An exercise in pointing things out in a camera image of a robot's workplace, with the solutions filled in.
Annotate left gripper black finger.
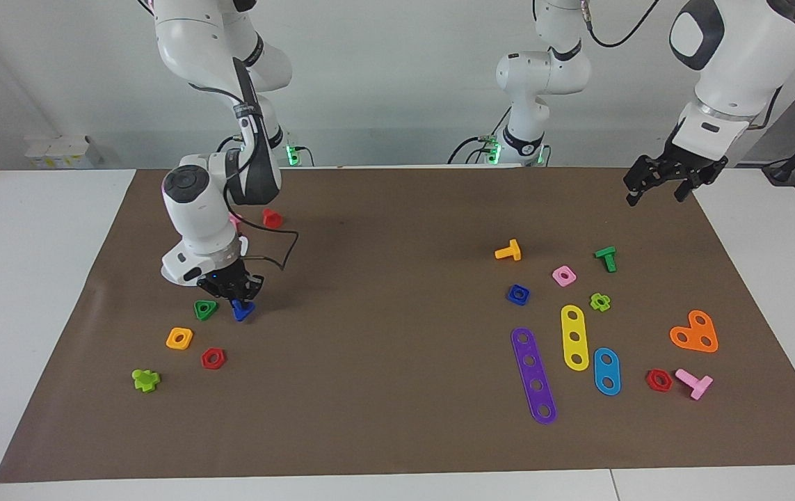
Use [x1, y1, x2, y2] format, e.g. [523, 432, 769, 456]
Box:
[673, 159, 729, 203]
[623, 154, 670, 207]

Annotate orange heart plate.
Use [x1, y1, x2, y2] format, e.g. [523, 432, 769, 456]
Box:
[669, 310, 719, 353]

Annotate yellow three-hole plate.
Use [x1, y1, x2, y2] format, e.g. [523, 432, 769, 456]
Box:
[561, 305, 591, 372]

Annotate brown table mat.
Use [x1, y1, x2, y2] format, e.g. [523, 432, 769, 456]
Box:
[0, 167, 795, 484]

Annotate blue two-hole plate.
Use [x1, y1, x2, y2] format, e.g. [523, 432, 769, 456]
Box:
[593, 347, 622, 397]

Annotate white cardboard boxes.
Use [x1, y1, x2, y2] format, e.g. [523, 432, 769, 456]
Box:
[24, 136, 104, 169]

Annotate purple four-hole plate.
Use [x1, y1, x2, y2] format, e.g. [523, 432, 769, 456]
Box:
[511, 327, 559, 425]

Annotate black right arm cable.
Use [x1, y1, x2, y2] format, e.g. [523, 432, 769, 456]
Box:
[188, 80, 300, 272]

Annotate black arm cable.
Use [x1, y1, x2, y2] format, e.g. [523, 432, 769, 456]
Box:
[581, 0, 787, 133]
[188, 80, 300, 272]

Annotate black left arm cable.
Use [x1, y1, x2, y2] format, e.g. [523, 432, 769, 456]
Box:
[581, 0, 787, 133]

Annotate black left base cable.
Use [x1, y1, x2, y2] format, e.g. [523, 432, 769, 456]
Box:
[447, 135, 504, 166]

